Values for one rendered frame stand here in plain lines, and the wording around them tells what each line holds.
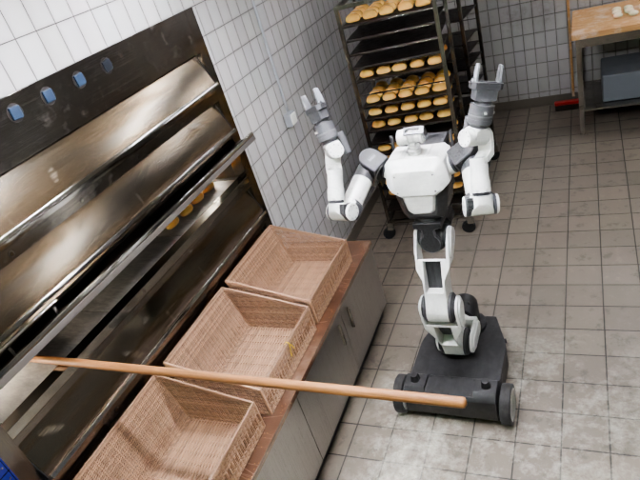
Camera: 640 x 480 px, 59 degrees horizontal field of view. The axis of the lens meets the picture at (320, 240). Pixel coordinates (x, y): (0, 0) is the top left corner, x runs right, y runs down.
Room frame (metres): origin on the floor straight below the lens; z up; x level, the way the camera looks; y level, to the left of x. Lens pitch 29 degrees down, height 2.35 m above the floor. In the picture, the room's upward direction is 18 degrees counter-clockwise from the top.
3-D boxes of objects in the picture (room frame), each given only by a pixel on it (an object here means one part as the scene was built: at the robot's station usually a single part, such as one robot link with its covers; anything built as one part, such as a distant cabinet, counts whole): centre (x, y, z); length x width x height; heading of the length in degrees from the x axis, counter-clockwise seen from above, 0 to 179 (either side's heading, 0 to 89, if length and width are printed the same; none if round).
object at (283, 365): (2.17, 0.50, 0.72); 0.56 x 0.49 x 0.28; 150
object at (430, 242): (2.28, -0.54, 0.97); 0.28 x 0.13 x 0.18; 149
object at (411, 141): (2.21, -0.49, 1.44); 0.10 x 0.07 x 0.09; 59
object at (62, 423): (2.29, 0.74, 1.02); 1.79 x 0.11 x 0.19; 150
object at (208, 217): (2.30, 0.76, 1.16); 1.80 x 0.06 x 0.04; 150
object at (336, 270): (2.68, 0.20, 0.72); 0.56 x 0.49 x 0.28; 149
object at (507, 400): (1.89, -0.62, 0.10); 0.20 x 0.05 x 0.20; 149
